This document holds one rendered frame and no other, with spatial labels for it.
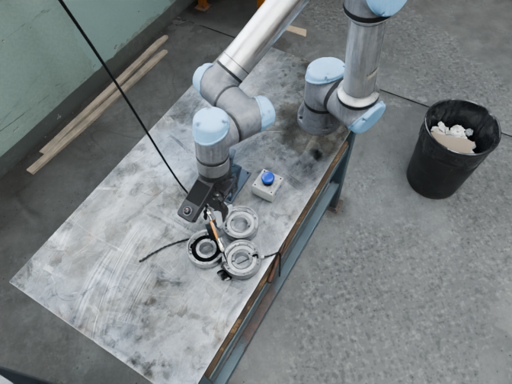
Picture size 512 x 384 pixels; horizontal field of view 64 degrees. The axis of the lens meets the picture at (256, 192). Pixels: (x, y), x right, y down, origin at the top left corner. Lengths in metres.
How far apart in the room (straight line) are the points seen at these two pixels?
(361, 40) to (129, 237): 0.81
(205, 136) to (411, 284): 1.46
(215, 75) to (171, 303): 0.59
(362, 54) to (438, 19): 2.40
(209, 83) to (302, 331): 1.27
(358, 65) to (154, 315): 0.82
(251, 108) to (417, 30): 2.49
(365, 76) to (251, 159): 0.45
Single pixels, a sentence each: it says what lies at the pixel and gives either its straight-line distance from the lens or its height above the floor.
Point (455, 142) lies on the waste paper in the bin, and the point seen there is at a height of 0.34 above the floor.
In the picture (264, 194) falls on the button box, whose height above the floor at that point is 0.83.
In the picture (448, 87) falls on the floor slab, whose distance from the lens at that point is 2.92.
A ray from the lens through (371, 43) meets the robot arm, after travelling 1.04.
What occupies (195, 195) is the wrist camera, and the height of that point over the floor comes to 1.06.
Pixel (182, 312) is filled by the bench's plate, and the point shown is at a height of 0.80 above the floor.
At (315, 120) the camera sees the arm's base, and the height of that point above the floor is 0.86.
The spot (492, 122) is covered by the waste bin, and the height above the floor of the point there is 0.41.
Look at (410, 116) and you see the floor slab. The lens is 2.66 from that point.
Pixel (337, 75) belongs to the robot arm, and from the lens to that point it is 1.26.
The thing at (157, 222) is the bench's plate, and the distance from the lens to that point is 1.25.
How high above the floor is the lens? 1.86
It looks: 58 degrees down
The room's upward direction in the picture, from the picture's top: 4 degrees counter-clockwise
